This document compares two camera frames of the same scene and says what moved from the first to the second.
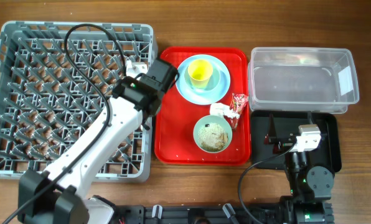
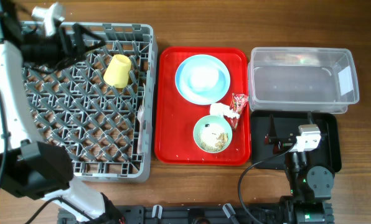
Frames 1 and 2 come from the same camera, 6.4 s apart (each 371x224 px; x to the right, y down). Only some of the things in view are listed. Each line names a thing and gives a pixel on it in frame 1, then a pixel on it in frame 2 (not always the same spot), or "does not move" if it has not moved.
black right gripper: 282,144 does not move
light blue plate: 203,79 does not move
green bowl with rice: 212,134 does not move
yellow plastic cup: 200,71 -> 117,73
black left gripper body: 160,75 -> 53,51
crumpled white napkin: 223,109 does not move
